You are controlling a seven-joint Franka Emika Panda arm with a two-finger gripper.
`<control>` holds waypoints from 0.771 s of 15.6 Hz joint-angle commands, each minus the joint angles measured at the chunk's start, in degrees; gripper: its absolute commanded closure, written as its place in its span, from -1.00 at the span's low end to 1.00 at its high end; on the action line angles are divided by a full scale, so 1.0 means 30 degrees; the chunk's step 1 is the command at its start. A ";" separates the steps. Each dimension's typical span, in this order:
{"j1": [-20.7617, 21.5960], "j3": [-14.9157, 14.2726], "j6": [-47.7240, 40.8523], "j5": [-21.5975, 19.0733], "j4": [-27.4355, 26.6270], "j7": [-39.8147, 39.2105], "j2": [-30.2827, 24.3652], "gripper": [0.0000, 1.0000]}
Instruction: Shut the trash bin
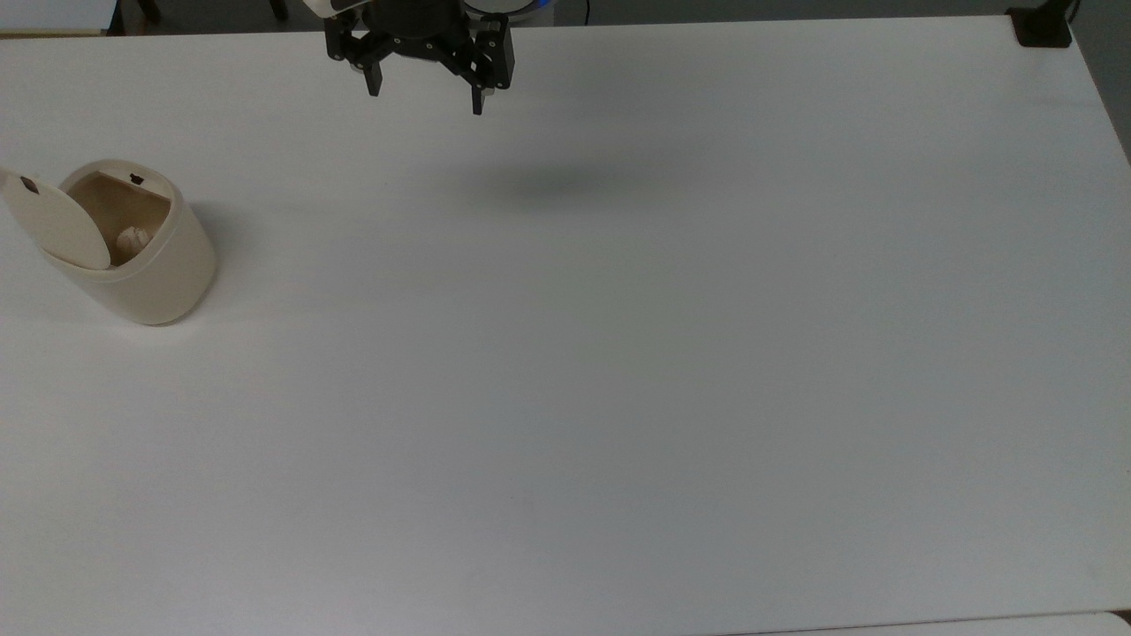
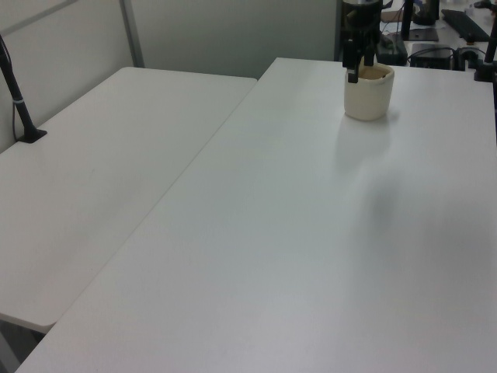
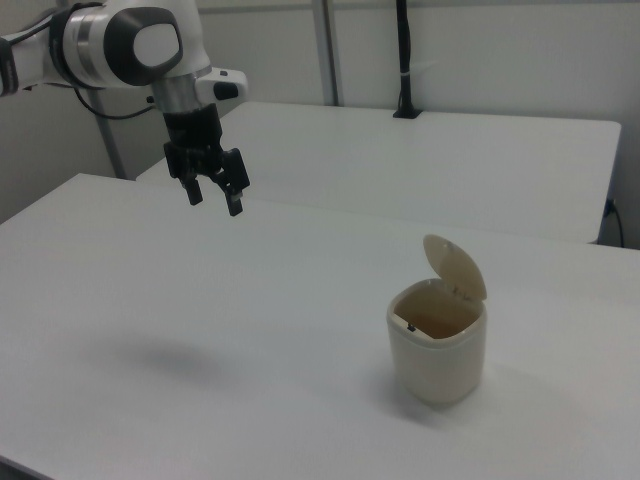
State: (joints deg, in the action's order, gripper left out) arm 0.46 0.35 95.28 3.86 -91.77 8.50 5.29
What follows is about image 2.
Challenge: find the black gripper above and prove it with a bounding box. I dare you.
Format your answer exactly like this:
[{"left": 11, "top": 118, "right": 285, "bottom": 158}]
[{"left": 342, "top": 0, "right": 381, "bottom": 85}]

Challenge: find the cream trash bin with lid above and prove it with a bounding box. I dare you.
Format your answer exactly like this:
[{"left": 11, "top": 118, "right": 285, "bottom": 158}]
[{"left": 343, "top": 64, "right": 396, "bottom": 121}]

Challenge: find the black device base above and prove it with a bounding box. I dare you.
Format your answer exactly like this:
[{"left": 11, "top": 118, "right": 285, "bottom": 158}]
[{"left": 377, "top": 32, "right": 408, "bottom": 65}]

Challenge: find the thin black upright pole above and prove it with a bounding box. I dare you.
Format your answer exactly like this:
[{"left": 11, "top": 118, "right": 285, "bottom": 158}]
[{"left": 401, "top": 0, "right": 414, "bottom": 42}]

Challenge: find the black flat mat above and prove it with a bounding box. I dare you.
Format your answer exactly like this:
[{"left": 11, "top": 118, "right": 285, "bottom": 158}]
[{"left": 406, "top": 27, "right": 440, "bottom": 43}]

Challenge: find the black box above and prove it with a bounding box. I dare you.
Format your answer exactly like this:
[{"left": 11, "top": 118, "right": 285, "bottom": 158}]
[{"left": 409, "top": 42, "right": 455, "bottom": 69}]

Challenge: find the dark cylinder container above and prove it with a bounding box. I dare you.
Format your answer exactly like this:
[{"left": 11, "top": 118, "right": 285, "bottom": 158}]
[{"left": 412, "top": 0, "right": 442, "bottom": 26}]

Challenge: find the black keyboard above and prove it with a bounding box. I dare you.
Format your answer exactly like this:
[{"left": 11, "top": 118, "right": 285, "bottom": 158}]
[{"left": 441, "top": 8, "right": 492, "bottom": 41}]

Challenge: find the black clamp camera stand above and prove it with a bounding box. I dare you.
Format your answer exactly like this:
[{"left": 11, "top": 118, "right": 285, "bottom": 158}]
[{"left": 472, "top": 22, "right": 497, "bottom": 83}]

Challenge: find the grey metal partition post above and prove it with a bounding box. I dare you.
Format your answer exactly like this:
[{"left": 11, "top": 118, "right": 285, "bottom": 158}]
[{"left": 119, "top": 0, "right": 146, "bottom": 69}]

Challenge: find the black camera stand pole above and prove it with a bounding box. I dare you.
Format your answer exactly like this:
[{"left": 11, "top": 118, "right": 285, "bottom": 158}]
[{"left": 0, "top": 33, "right": 49, "bottom": 146}]

